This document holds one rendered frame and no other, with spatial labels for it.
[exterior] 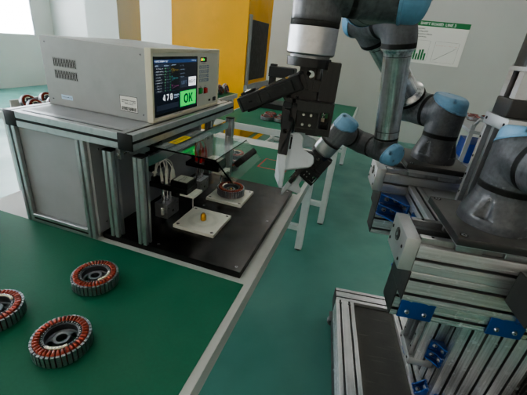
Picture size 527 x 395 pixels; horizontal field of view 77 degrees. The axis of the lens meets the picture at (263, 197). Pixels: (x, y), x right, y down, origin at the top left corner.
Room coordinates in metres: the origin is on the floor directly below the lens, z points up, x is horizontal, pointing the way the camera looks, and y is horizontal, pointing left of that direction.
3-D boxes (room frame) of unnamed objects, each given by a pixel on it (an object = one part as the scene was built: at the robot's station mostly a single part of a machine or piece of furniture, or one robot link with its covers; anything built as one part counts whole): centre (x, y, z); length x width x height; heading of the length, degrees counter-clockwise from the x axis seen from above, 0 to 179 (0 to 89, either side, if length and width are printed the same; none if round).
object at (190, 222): (1.00, 0.20, 0.78); 0.15 x 0.15 x 0.01; 75
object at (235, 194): (1.23, 0.14, 0.80); 0.11 x 0.11 x 0.04
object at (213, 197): (1.23, 0.14, 0.78); 0.15 x 0.15 x 0.01; 75
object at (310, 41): (0.57, -0.05, 1.37); 0.08 x 0.08 x 0.05
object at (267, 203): (1.12, 0.18, 0.76); 0.64 x 0.47 x 0.02; 165
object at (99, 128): (1.20, 0.48, 1.09); 0.68 x 0.44 x 0.05; 165
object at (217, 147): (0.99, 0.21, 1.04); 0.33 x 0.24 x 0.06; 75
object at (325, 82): (0.57, -0.06, 1.29); 0.09 x 0.08 x 0.12; 83
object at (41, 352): (0.47, 0.38, 0.77); 0.11 x 0.11 x 0.04
